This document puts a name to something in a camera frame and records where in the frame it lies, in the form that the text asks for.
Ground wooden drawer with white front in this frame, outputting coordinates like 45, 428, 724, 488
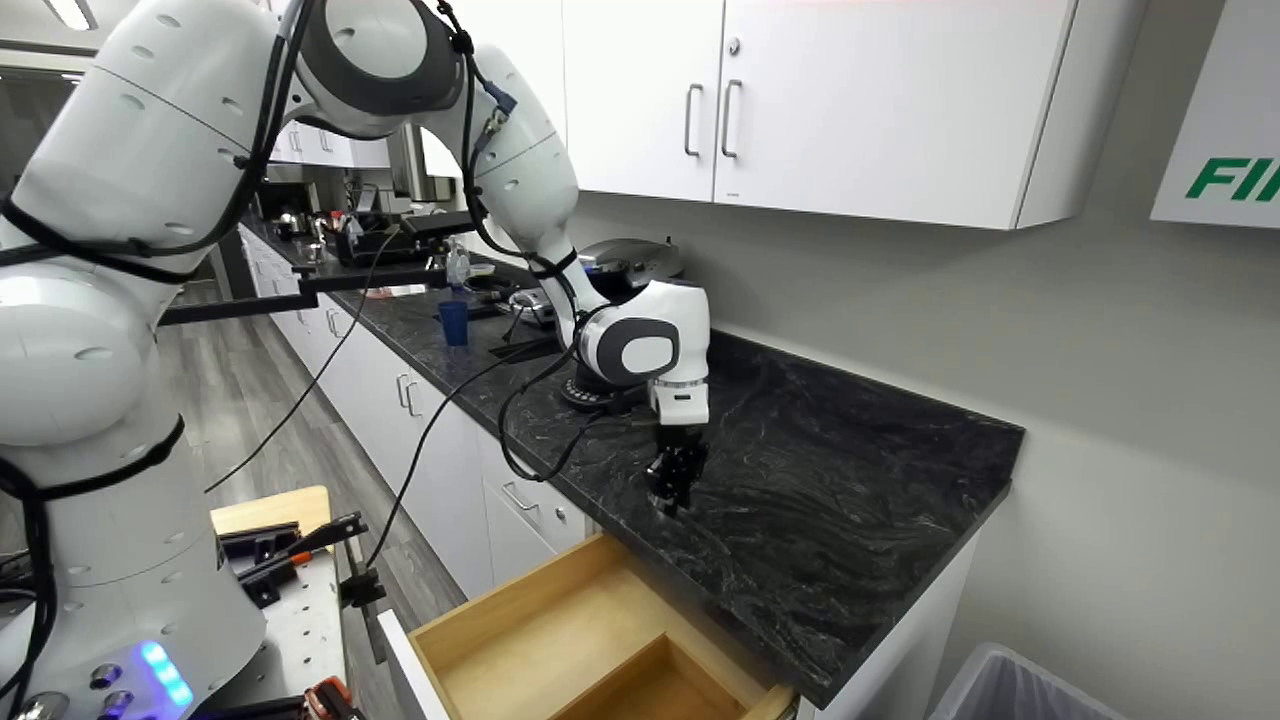
377, 532, 803, 720

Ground metal upper cabinet handle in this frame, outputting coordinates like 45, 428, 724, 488
717, 74, 748, 162
681, 81, 708, 162

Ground thin black stand cable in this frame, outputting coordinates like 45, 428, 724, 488
200, 221, 408, 499

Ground black clamp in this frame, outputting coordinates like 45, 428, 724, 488
215, 510, 372, 590

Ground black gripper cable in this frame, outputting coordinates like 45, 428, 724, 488
264, 0, 633, 488

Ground black camera stand bar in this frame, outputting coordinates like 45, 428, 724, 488
155, 255, 454, 329

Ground distant white wall cabinets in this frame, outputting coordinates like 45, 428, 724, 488
264, 114, 400, 176

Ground long metal cabinet handle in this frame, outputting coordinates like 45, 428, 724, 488
500, 475, 553, 527

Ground white upper wall cabinets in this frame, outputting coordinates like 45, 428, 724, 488
435, 0, 1154, 237

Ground blue bottle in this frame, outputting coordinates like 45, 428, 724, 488
435, 285, 478, 353

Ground white sign with green letters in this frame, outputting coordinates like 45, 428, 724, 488
1150, 0, 1280, 230

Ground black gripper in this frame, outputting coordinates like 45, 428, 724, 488
643, 425, 714, 519

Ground white perforated tool table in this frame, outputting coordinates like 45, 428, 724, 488
210, 532, 393, 720

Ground black kettle base with buttons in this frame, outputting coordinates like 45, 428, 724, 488
556, 366, 662, 417

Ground wooden block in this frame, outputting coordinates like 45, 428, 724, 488
210, 483, 336, 540

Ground trash bin with white liner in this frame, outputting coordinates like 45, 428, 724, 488
923, 639, 1138, 720

